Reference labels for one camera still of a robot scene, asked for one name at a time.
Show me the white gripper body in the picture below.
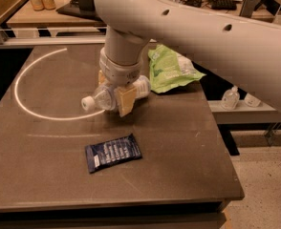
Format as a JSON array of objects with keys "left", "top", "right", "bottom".
[{"left": 99, "top": 49, "right": 143, "bottom": 86}]

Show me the clear blue-label plastic bottle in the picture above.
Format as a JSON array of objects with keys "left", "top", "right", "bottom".
[{"left": 81, "top": 75, "right": 151, "bottom": 111}]

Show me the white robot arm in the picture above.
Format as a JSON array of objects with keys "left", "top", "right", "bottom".
[{"left": 95, "top": 0, "right": 281, "bottom": 112}]

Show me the clear sanitizer pump bottle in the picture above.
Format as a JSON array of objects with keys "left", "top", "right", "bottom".
[{"left": 221, "top": 86, "right": 240, "bottom": 110}]

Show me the green snack bag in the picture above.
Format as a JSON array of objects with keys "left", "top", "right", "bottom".
[{"left": 148, "top": 44, "right": 205, "bottom": 94}]

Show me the dark blue snack packet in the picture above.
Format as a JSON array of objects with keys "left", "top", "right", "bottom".
[{"left": 85, "top": 134, "right": 142, "bottom": 174}]

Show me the black monitor stand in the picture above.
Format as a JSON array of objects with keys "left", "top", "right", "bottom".
[{"left": 56, "top": 0, "right": 100, "bottom": 21}]

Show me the wooden desk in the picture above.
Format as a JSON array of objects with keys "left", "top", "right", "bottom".
[{"left": 6, "top": 0, "right": 274, "bottom": 37}]

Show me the grey low shelf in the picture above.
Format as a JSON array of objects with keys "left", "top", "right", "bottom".
[{"left": 208, "top": 100, "right": 281, "bottom": 124}]

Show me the metal rail frame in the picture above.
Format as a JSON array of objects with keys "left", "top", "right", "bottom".
[{"left": 0, "top": 0, "right": 260, "bottom": 50}]

